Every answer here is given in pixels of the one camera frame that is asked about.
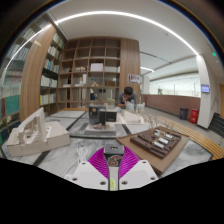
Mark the black architectural model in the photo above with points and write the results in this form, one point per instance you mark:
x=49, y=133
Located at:
x=100, y=116

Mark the wall-mounted display screen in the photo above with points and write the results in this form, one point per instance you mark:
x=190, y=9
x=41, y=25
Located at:
x=205, y=88

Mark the wooden cubby shelf unit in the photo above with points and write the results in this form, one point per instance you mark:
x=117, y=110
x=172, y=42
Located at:
x=90, y=73

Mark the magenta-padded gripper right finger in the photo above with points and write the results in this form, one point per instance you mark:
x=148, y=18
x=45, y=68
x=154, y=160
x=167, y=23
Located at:
x=131, y=166

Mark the poster on wood panel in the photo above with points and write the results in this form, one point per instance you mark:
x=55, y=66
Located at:
x=135, y=78

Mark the large white architectural model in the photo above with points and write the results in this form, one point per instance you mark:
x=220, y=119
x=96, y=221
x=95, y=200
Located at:
x=36, y=135

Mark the person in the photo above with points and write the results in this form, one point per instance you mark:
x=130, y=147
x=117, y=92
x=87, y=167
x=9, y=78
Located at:
x=127, y=98

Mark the small white architectural model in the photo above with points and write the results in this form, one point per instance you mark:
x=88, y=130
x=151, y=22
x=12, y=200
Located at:
x=131, y=117

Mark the tall bookshelf with books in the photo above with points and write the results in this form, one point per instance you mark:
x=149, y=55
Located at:
x=20, y=83

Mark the curved ceiling light strip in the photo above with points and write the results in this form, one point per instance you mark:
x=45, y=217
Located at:
x=126, y=14

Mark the small black charger block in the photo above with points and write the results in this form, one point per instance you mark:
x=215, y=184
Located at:
x=114, y=155

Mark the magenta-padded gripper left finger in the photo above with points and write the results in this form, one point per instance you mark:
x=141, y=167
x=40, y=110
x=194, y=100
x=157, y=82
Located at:
x=96, y=166

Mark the dark waste bin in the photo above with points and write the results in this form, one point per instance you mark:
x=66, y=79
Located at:
x=183, y=113

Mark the brown architectural model on board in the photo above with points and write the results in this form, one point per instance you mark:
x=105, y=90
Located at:
x=156, y=143

